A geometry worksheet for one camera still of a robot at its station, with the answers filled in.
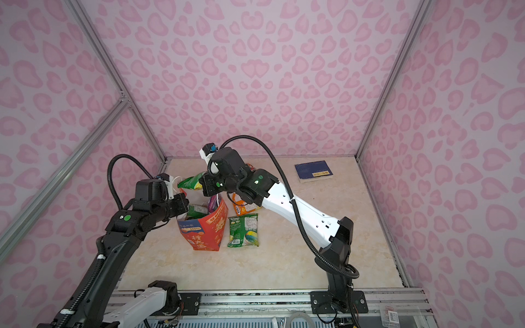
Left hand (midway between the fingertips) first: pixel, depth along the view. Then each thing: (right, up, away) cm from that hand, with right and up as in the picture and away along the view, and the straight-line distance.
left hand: (188, 197), depth 74 cm
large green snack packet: (+18, -16, +13) cm, 28 cm away
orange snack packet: (+16, -7, +22) cm, 28 cm away
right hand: (+7, +7, -10) cm, 14 cm away
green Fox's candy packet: (0, -7, +9) cm, 12 cm away
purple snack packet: (+7, -3, +6) cm, 10 cm away
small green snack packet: (+4, +5, -6) cm, 9 cm away
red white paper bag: (+7, -13, -1) cm, 14 cm away
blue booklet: (+54, +10, +39) cm, 67 cm away
